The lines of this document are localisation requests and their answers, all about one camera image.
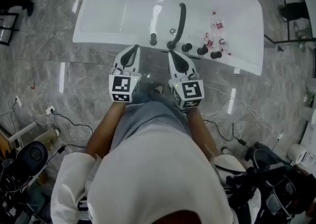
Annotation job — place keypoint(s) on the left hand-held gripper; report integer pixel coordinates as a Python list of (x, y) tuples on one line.
[(122, 85)]

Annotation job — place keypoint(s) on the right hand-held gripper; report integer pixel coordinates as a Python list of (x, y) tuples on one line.
[(188, 92)]

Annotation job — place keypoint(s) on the person's left forearm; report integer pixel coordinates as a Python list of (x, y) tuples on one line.
[(108, 129)]

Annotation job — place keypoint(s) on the person's right forearm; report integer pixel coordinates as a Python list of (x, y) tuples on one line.
[(200, 129)]

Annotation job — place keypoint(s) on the white bathtub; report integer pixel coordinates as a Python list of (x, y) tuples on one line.
[(138, 0)]

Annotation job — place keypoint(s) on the black faucet knob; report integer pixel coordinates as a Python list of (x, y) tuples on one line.
[(216, 55), (186, 47), (202, 50)]

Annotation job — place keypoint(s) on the person's dark shoe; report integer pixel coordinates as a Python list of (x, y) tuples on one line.
[(157, 91)]

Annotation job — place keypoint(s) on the black curved faucet spout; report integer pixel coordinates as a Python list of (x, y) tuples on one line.
[(182, 20)]

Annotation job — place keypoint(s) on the pile of clear plastic bottles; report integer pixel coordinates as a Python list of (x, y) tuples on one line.
[(217, 24)]

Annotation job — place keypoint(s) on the person's grey trousers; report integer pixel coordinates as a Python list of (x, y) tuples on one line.
[(153, 116)]

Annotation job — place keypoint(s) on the white power strip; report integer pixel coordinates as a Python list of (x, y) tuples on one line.
[(50, 109)]

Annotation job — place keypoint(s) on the white cylinder roll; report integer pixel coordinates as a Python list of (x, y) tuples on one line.
[(50, 135)]

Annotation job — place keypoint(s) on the person's white hooded top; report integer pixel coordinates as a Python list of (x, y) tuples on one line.
[(158, 178)]

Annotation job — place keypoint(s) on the black cloth bundle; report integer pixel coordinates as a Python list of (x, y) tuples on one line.
[(293, 11)]

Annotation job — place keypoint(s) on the black round seat device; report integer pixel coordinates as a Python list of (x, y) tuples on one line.
[(33, 156)]

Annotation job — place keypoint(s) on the black backpack gear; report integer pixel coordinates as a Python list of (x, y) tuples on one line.
[(269, 183)]

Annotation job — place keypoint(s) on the white round bin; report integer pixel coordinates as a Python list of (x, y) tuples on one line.
[(300, 155)]

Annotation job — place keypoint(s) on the white wall plug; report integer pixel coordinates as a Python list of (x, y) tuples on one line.
[(279, 136)]

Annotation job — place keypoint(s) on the black metal frame stand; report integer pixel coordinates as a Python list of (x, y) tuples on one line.
[(8, 29)]

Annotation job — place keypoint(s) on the black metal frame table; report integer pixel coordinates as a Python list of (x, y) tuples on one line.
[(287, 0)]

